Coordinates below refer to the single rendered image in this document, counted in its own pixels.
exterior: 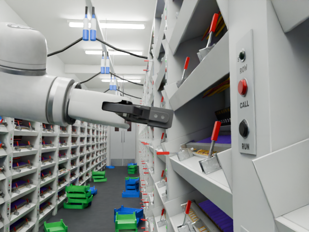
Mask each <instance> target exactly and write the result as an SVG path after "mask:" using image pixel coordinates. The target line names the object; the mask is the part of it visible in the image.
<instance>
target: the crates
mask: <svg viewBox="0 0 309 232"><path fill-rule="evenodd" d="M127 171H128V174H136V173H137V163H130V164H128V166H127ZM92 178H94V182H102V181H107V178H106V177H105V171H95V172H94V170H93V171H92ZM125 181H126V192H124V191H123V192H122V197H139V195H140V191H139V177H129V176H128V177H127V178H126V177H125ZM65 191H66V192H67V193H66V197H68V202H67V203H63V208H64V209H84V208H85V207H87V206H88V205H91V204H92V200H93V196H95V195H96V194H97V189H96V190H95V186H93V187H90V184H88V186H73V185H72V184H70V186H68V187H67V186H65ZM70 197H71V198H70ZM141 219H143V209H134V208H125V207H123V205H122V206H121V208H119V209H117V210H116V209H114V222H115V232H137V228H138V226H139V223H140V222H141V221H143V220H141ZM44 230H45V232H68V226H65V224H64V223H63V220H62V219H61V221H60V222H53V223H47V224H46V221H44Z"/></svg>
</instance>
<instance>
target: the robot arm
mask: <svg viewBox="0 0 309 232"><path fill-rule="evenodd" d="M46 64H47V43H46V39H45V37H44V35H43V34H42V33H41V32H39V31H38V30H36V29H35V28H31V27H29V26H24V25H20V24H17V23H9V22H0V116H5V117H10V118H16V119H22V120H28V121H34V122H41V123H47V124H53V125H59V126H64V127H65V126H67V125H68V124H69V125H73V124H74V123H75V122H76V120H79V121H83V122H89V123H94V124H99V125H105V126H111V127H117V128H124V129H128V128H129V127H130V126H129V124H127V123H126V121H127V122H134V123H140V124H145V125H147V126H150V127H156V128H163V129H168V128H171V127H172V120H173V115H174V111H173V110H171V109H165V108H160V107H154V106H151V107H149V106H144V105H138V104H133V103H132V100H131V99H130V98H127V97H122V96H118V95H113V94H108V93H101V92H95V91H89V90H83V89H82V88H81V84H80V83H78V82H75V80H74V79H70V78H65V77H59V76H54V75H50V74H48V73H47V71H46Z"/></svg>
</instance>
